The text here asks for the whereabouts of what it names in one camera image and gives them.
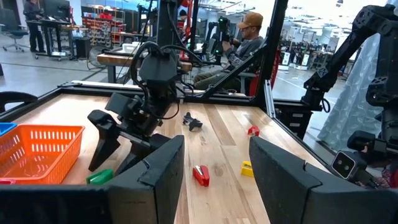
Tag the red chair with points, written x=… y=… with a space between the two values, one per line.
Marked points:
x=253 y=85

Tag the black aluminium rig frame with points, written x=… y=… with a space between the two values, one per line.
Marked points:
x=217 y=99

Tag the green stapler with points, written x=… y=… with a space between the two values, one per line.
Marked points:
x=99 y=177

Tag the shelf rack with red bins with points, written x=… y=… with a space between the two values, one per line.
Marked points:
x=102 y=25

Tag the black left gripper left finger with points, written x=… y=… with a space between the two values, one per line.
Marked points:
x=124 y=202

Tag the wooden workbench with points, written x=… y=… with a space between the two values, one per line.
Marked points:
x=118 y=59

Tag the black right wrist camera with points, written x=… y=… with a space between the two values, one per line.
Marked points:
x=119 y=104

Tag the yellow stapler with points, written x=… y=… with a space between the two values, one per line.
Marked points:
x=247 y=169

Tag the black floor fan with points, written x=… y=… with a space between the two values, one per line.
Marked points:
x=97 y=57

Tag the blue plastic basket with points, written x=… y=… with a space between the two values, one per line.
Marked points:
x=6 y=128

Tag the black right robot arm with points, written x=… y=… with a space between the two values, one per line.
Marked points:
x=158 y=71

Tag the black bin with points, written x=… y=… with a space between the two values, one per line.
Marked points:
x=83 y=48

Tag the black computer monitor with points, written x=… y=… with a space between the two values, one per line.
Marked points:
x=56 y=9

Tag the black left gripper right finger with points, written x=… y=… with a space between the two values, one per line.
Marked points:
x=295 y=193

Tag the dark office chair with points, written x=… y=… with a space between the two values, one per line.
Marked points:
x=15 y=32

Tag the orange plastic basket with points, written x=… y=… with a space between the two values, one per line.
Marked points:
x=40 y=161

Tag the white box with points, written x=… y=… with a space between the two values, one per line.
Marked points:
x=130 y=47

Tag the person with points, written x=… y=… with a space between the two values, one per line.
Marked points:
x=245 y=46
x=183 y=18
x=33 y=28

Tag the black equipment box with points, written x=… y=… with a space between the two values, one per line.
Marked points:
x=293 y=124

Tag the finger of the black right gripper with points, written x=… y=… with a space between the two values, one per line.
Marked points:
x=105 y=137
x=140 y=155

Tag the grey patterned curtain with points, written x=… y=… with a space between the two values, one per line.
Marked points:
x=351 y=109

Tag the black standing desk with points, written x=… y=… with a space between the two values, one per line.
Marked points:
x=49 y=22

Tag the black robot arm green light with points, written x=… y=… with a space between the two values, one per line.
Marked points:
x=219 y=37

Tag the silver aluminium bar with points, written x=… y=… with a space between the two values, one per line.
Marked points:
x=269 y=99

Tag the grey table-level camera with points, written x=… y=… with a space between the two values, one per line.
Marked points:
x=343 y=165

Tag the small red stapler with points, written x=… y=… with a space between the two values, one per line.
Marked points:
x=253 y=131

